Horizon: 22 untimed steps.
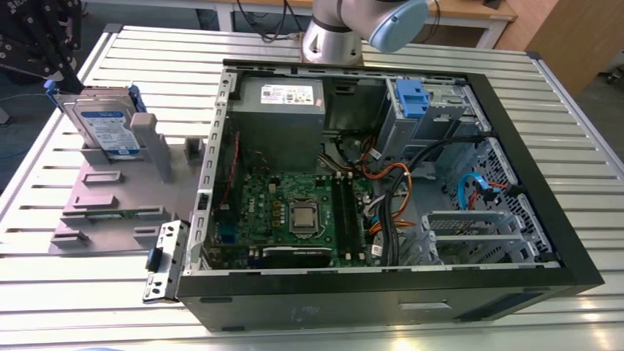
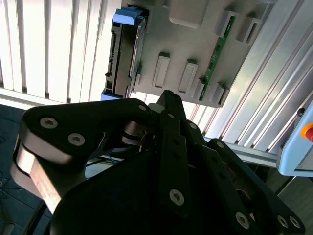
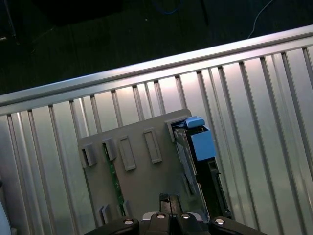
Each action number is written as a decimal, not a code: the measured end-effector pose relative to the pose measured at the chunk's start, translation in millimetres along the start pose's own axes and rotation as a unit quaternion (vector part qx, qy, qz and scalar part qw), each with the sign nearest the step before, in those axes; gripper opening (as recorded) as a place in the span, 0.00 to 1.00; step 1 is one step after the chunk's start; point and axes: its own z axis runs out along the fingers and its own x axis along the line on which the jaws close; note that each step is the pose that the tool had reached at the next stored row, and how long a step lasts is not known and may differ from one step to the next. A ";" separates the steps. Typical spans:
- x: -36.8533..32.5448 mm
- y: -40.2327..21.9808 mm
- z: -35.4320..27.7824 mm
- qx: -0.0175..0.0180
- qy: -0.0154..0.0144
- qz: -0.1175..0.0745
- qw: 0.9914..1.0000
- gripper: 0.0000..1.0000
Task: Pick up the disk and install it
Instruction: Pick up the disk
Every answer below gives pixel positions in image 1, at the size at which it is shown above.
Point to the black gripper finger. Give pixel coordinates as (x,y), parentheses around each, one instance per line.
(60,69)
(71,29)

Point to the hard disk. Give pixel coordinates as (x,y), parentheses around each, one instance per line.
(104,128)

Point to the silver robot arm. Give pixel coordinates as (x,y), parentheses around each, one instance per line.
(331,40)

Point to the metal disk bay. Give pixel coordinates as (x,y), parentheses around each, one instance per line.
(468,237)

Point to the grey parts rack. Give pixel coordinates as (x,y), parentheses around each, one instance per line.
(131,190)

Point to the green RAM stick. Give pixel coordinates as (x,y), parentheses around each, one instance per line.
(110,215)

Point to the grey power supply unit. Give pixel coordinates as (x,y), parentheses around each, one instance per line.
(278,139)

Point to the metal expansion card retainer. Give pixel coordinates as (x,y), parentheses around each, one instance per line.
(171,234)

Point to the green motherboard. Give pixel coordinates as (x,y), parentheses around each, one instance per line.
(260,234)

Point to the silver CPU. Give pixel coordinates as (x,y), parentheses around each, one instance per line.
(304,218)

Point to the CPU socket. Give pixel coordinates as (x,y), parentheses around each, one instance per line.
(306,234)

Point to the black graphics card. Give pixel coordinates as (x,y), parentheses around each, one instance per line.
(292,256)

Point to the black RAM slot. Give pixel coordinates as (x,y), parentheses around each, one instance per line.
(355,215)
(342,215)

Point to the metal drive cage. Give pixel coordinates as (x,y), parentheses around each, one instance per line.
(428,128)

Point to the black PC case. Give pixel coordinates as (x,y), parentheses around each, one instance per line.
(342,303)

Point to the wooden cabinet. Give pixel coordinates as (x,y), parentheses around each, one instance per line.
(575,36)

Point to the blue plastic drive bracket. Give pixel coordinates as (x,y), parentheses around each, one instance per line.
(412,87)

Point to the wooden desk white frame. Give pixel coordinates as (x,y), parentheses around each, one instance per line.
(478,11)

